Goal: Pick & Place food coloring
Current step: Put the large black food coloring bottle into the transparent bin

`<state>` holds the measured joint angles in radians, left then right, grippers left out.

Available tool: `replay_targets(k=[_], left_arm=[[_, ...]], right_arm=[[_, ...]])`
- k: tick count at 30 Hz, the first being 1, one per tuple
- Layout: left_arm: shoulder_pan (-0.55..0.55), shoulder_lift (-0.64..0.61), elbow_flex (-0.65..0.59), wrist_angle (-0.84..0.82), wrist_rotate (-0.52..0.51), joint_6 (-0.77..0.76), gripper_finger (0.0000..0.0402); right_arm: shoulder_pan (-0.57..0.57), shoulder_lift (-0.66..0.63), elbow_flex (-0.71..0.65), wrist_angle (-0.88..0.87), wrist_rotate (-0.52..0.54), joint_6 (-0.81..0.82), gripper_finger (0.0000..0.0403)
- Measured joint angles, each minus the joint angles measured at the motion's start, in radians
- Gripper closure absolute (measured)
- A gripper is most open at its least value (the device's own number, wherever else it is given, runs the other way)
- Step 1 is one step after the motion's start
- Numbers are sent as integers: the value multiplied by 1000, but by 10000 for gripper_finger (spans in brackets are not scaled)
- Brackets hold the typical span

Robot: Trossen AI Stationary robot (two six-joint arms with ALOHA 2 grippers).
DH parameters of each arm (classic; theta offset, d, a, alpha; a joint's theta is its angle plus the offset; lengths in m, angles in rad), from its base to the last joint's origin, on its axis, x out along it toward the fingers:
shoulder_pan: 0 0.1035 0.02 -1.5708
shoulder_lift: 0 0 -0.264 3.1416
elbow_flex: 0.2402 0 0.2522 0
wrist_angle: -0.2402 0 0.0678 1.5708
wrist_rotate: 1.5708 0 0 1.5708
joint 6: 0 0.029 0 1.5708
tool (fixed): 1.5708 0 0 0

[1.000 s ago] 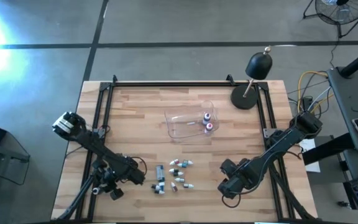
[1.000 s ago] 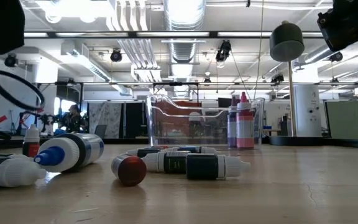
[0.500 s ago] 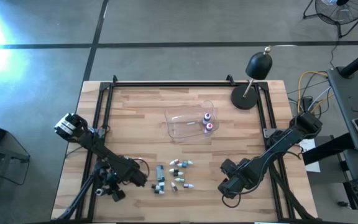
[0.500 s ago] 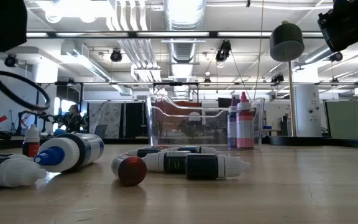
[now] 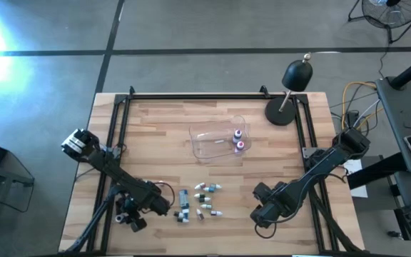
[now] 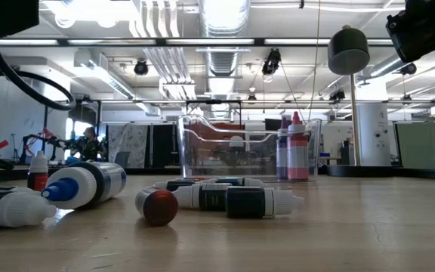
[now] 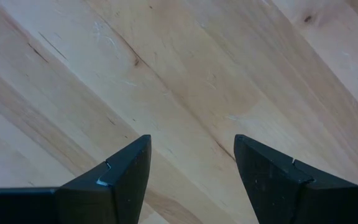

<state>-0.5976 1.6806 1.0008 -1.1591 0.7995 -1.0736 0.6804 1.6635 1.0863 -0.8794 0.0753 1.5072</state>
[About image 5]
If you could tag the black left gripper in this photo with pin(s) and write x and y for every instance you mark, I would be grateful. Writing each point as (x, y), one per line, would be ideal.
(130, 208)

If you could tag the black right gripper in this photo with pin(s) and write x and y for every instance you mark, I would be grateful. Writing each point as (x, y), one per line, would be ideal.
(269, 207)

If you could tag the small black food coloring bottle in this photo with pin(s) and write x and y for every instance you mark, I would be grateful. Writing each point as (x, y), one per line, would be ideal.
(180, 220)
(177, 214)

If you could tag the large blue food coloring bottle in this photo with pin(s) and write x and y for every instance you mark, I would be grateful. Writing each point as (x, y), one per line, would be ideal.
(183, 198)

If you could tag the small teal food coloring bottle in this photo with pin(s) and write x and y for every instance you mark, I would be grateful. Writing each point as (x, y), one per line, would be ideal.
(214, 186)

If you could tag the large pink food coloring bottle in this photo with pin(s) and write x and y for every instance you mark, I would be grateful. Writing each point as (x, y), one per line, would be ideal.
(240, 145)

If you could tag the large purple food coloring bottle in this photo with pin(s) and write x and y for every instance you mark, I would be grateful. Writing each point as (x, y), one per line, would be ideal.
(237, 135)

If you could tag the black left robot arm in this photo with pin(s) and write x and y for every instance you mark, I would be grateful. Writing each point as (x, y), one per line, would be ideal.
(127, 182)

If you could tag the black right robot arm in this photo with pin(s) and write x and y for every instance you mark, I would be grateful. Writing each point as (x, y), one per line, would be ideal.
(312, 175)

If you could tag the clear plastic bin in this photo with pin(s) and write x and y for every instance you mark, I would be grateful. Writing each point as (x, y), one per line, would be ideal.
(209, 150)

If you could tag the white paper sheet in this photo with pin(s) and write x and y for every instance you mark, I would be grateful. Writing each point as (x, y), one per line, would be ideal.
(359, 185)

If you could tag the black metal beam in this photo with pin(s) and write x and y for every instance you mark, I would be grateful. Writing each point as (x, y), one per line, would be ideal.
(376, 171)

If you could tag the black power strip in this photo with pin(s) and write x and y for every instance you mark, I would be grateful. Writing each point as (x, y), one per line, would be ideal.
(351, 118)

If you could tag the dark side stand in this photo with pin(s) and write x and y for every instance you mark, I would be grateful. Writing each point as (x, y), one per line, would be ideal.
(13, 178)

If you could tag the small black caster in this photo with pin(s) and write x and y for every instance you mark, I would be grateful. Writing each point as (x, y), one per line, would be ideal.
(393, 234)

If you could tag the black desk lamp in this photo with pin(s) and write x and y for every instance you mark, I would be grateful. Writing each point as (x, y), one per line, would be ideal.
(297, 75)

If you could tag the dark grey side desk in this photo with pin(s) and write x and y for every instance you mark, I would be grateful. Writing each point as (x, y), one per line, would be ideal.
(401, 114)

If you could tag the black floor fan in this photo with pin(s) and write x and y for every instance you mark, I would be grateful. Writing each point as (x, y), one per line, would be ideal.
(405, 18)

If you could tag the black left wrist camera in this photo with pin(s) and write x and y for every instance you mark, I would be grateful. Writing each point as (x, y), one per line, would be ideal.
(139, 225)

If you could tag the black aluminium table frame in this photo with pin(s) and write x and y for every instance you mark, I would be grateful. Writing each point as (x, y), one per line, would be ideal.
(191, 96)

